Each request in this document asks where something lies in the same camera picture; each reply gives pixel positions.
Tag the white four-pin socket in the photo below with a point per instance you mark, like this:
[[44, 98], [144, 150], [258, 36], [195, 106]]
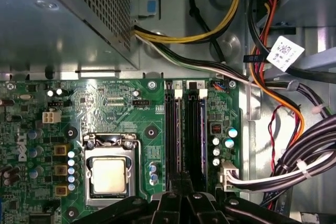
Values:
[[51, 117]]

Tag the silver CPU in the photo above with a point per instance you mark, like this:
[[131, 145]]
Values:
[[109, 175]]

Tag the metal CPU socket cover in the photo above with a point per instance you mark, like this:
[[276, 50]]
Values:
[[110, 151]]

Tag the black PC case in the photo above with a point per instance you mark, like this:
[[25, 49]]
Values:
[[218, 3]]

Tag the grey-blue release clip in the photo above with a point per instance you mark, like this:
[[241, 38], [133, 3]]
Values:
[[151, 7]]

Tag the CPU socket locking lever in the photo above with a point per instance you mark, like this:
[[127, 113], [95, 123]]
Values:
[[139, 166]]

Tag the white power connector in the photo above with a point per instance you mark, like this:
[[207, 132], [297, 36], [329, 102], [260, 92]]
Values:
[[228, 179]]

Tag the white-latched RAM slot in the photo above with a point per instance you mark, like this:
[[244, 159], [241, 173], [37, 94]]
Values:
[[203, 93], [178, 93]]

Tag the grey power supply unit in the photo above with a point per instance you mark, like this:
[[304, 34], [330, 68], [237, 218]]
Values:
[[52, 24]]

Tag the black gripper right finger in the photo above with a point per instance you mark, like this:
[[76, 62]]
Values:
[[202, 208]]

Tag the black RAM slot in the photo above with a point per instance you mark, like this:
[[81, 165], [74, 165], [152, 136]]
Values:
[[194, 129], [170, 129]]

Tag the green motherboard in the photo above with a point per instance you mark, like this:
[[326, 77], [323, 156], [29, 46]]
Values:
[[118, 119]]

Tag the grey metal drive cage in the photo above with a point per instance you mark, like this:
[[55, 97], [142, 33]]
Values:
[[315, 3]]

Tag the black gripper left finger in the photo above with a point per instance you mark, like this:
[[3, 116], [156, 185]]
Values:
[[168, 208]]

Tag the white barcode label tag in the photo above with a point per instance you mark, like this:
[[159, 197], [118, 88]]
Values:
[[284, 53]]

